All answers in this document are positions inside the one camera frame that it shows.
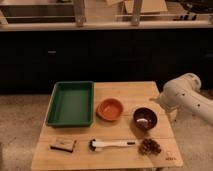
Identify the dark brown bowl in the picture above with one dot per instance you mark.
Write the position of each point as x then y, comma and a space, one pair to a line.
145, 118

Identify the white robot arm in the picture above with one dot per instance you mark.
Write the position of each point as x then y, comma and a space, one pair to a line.
183, 91

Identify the green plastic tray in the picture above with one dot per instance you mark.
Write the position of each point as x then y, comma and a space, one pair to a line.
71, 104

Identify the orange bowl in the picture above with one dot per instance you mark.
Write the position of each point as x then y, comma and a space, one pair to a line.
110, 109

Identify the wooden table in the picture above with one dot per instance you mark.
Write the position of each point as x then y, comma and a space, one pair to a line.
132, 95

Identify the brown wooden block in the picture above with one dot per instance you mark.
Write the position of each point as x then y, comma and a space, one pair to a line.
63, 144

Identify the brown grape bunch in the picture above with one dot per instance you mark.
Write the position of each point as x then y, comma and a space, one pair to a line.
149, 146

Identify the cardboard box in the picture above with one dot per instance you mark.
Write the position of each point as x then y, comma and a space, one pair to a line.
148, 6

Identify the white handled brush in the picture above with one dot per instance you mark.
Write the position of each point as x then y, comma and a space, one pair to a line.
98, 145

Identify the left wooden post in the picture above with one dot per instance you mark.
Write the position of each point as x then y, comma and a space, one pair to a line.
79, 11

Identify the wooden post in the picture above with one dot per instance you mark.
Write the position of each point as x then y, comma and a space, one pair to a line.
135, 20
79, 11

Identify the right wooden post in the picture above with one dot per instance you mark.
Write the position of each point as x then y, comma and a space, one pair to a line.
135, 20

